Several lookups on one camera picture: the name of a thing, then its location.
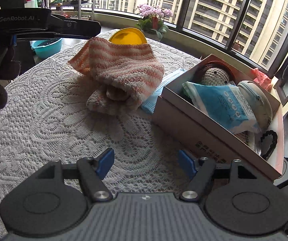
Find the beige crocheted toy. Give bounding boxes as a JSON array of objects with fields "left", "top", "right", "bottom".
[{"left": 193, "top": 63, "right": 235, "bottom": 86}]

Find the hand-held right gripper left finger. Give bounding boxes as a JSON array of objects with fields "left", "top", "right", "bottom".
[{"left": 35, "top": 148, "right": 115, "bottom": 202}]

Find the teal plastic basin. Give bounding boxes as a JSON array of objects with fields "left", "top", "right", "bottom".
[{"left": 31, "top": 38, "right": 63, "bottom": 60}]

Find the blue white packet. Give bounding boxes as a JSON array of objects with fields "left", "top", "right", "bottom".
[{"left": 182, "top": 81, "right": 263, "bottom": 134}]

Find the pink orchid plant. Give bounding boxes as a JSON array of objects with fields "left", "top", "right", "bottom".
[{"left": 135, "top": 4, "right": 174, "bottom": 41}]

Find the yellow plastic bowl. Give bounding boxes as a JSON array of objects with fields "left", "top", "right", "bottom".
[{"left": 108, "top": 27, "right": 148, "bottom": 46}]

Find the person's left hand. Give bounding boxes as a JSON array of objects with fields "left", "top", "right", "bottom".
[{"left": 0, "top": 47, "right": 21, "bottom": 123}]

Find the pink crumpled cloth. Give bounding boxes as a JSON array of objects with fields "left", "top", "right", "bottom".
[{"left": 251, "top": 68, "right": 273, "bottom": 91}]

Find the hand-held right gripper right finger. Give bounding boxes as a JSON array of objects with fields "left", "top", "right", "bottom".
[{"left": 178, "top": 150, "right": 257, "bottom": 201}]

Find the pink cardboard box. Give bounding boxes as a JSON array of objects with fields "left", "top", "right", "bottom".
[{"left": 151, "top": 54, "right": 285, "bottom": 182}]

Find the white lace tablecloth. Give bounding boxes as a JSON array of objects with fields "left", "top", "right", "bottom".
[{"left": 0, "top": 31, "right": 202, "bottom": 231}]

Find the blue face mask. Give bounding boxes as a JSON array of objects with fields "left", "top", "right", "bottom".
[{"left": 140, "top": 69, "right": 187, "bottom": 115}]

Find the pink striped knit cloth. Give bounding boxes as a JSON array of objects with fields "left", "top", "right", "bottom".
[{"left": 68, "top": 37, "right": 165, "bottom": 116}]

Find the black hair tie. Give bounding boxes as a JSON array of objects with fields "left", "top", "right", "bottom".
[{"left": 260, "top": 130, "right": 278, "bottom": 160}]

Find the cream zippered pouch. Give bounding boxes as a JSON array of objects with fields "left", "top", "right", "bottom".
[{"left": 237, "top": 80, "right": 274, "bottom": 130}]

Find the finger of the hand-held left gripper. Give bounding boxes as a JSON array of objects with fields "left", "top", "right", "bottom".
[
  {"left": 17, "top": 19, "right": 102, "bottom": 41},
  {"left": 50, "top": 14, "right": 72, "bottom": 22}
]

